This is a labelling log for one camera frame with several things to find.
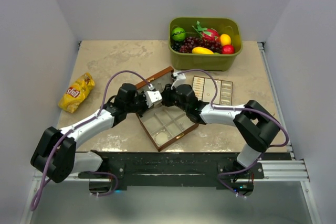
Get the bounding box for brown ring earring tray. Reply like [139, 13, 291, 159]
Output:
[192, 76, 233, 106]

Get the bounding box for brown jewelry box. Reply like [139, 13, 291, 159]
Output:
[136, 66, 199, 152]

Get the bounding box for silver pearl bangle bracelet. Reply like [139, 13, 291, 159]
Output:
[154, 132, 169, 144]

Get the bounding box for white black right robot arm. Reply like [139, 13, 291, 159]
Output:
[161, 84, 280, 178]

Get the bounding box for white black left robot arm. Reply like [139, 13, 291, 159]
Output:
[30, 83, 162, 183]

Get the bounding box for yellow toy mango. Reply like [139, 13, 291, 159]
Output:
[192, 47, 214, 55]

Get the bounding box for purple toy grapes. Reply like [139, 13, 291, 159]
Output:
[171, 37, 222, 54]

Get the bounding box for yellow potato chips bag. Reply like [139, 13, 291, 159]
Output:
[58, 72, 95, 113]

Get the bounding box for green plastic fruit bin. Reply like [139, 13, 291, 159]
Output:
[168, 17, 243, 71]

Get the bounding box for green toy melon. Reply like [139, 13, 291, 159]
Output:
[171, 27, 186, 42]

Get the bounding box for red toy apple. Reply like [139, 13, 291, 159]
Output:
[221, 45, 235, 55]

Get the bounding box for pink toy dragon fruit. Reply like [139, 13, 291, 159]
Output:
[192, 21, 220, 42]

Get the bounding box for yellow orange toy lemon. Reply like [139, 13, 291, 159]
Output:
[220, 34, 232, 46]

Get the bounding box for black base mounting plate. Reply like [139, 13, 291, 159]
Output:
[77, 151, 264, 196]

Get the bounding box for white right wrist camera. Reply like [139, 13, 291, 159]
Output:
[171, 71, 186, 89]

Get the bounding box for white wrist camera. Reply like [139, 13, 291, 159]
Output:
[144, 91, 162, 108]
[171, 71, 186, 89]

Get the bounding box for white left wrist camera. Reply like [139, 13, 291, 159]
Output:
[144, 91, 162, 108]

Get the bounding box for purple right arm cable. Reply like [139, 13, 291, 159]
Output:
[174, 69, 290, 199]

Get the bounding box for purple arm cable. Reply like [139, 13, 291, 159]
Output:
[29, 70, 155, 211]
[174, 69, 290, 199]

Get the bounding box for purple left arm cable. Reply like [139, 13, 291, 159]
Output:
[29, 70, 155, 211]

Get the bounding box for aluminium frame rail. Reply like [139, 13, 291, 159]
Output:
[32, 41, 311, 183]

